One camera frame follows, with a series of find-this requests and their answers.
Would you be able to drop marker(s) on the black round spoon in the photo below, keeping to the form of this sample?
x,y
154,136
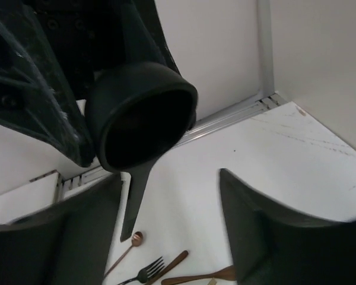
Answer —
x,y
135,113

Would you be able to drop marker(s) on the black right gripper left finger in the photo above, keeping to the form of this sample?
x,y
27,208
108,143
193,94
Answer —
x,y
66,243

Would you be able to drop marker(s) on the black fork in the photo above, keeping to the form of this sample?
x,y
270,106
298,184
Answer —
x,y
147,273

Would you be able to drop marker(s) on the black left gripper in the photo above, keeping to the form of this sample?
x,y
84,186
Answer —
x,y
49,55

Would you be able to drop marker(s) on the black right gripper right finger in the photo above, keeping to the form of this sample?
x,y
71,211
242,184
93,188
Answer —
x,y
271,243

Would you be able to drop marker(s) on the brown wooden spoon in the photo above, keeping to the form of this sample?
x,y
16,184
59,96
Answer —
x,y
182,256

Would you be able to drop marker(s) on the small copper ridged spoon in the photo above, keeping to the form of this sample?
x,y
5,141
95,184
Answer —
x,y
136,240

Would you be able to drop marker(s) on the brown wooden fork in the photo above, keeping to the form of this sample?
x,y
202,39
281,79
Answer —
x,y
227,273

